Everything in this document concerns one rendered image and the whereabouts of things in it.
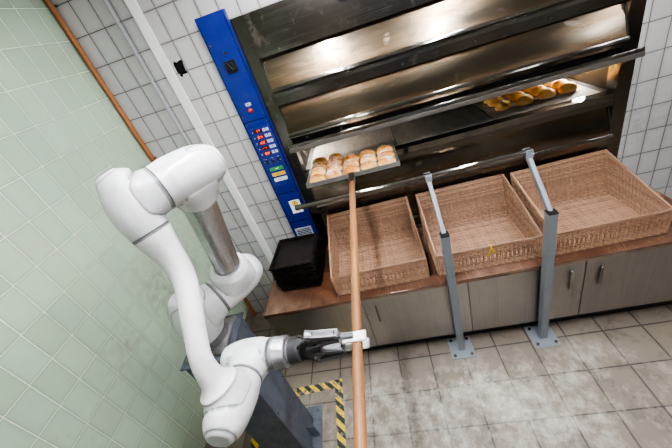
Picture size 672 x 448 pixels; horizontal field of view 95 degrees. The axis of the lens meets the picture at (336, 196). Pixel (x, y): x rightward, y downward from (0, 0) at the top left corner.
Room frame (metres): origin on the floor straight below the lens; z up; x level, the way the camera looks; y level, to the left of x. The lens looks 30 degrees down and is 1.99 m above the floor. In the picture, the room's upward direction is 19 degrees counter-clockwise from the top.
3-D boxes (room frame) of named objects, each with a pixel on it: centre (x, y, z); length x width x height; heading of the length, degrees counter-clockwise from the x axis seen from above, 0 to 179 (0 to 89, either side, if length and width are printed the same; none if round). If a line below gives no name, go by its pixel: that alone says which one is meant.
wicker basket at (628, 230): (1.27, -1.29, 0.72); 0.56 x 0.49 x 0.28; 80
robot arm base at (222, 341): (0.91, 0.69, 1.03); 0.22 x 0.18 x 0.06; 173
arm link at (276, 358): (0.61, 0.31, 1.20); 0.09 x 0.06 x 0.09; 169
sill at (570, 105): (1.68, -0.75, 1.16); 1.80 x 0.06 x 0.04; 79
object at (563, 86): (1.97, -1.40, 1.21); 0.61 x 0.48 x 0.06; 169
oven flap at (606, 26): (1.65, -0.74, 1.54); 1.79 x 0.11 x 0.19; 79
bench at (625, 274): (1.39, -0.58, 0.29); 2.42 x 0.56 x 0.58; 79
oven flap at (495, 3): (1.65, -0.74, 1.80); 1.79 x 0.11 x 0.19; 79
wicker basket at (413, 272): (1.50, -0.12, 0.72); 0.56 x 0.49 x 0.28; 80
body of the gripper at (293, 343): (0.59, 0.24, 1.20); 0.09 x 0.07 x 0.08; 79
